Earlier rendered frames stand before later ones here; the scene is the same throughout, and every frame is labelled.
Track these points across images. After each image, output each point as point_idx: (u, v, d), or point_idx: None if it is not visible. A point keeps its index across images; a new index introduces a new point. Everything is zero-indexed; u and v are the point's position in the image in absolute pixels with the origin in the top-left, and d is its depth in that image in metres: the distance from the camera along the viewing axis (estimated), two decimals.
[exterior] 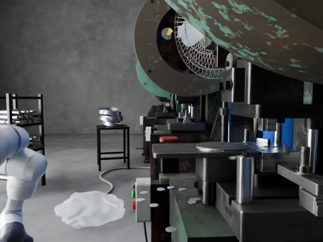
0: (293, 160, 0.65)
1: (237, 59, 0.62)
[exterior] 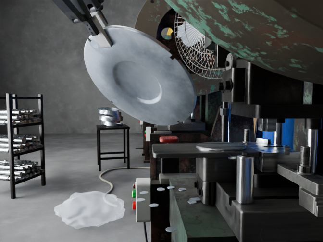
0: (293, 160, 0.65)
1: (237, 59, 0.62)
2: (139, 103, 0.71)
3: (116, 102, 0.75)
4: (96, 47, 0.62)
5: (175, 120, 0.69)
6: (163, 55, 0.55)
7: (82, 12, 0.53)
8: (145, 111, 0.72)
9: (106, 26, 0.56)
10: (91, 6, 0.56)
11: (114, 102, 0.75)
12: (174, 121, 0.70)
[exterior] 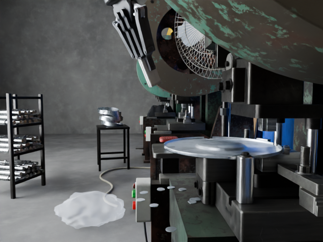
0: (293, 160, 0.65)
1: (237, 59, 0.62)
2: None
3: (212, 139, 0.84)
4: (173, 147, 0.71)
5: (270, 146, 0.72)
6: (229, 156, 0.59)
7: (135, 52, 0.65)
8: (240, 142, 0.78)
9: (172, 150, 0.64)
10: None
11: (210, 139, 0.84)
12: (270, 146, 0.73)
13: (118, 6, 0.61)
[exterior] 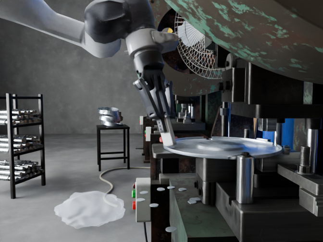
0: (293, 160, 0.65)
1: (237, 59, 0.62)
2: (193, 143, 0.75)
3: (169, 147, 0.71)
4: None
5: None
6: (270, 146, 0.71)
7: (164, 113, 0.72)
8: (191, 142, 0.78)
9: (267, 154, 0.59)
10: (160, 114, 0.69)
11: (169, 147, 0.71)
12: None
13: None
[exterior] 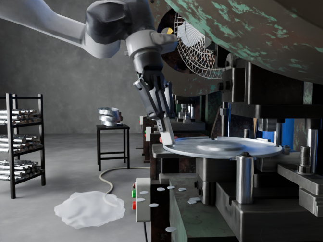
0: (293, 160, 0.65)
1: (237, 59, 0.62)
2: (204, 150, 0.65)
3: (225, 157, 0.58)
4: None
5: None
6: (217, 139, 0.83)
7: (163, 112, 0.73)
8: (192, 151, 0.65)
9: (264, 141, 0.77)
10: (160, 114, 0.70)
11: (228, 158, 0.58)
12: None
13: None
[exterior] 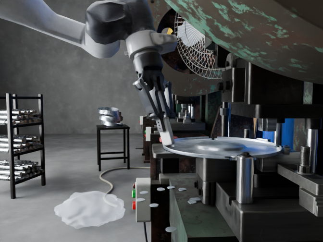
0: (293, 160, 0.65)
1: (237, 59, 0.62)
2: (248, 150, 0.66)
3: None
4: None
5: None
6: (171, 145, 0.73)
7: (163, 113, 0.73)
8: (253, 152, 0.63)
9: (192, 137, 0.84)
10: (159, 114, 0.70)
11: (272, 148, 0.70)
12: None
13: None
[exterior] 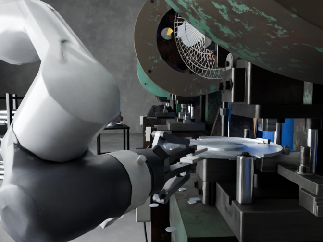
0: (293, 160, 0.65)
1: (237, 59, 0.62)
2: (251, 148, 0.69)
3: None
4: None
5: None
6: (173, 148, 0.68)
7: (185, 170, 0.55)
8: (260, 150, 0.66)
9: None
10: None
11: None
12: None
13: None
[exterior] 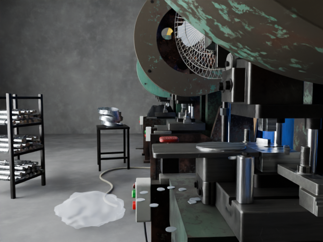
0: (293, 160, 0.65)
1: (237, 59, 0.62)
2: None
3: None
4: None
5: None
6: None
7: None
8: None
9: None
10: None
11: None
12: None
13: None
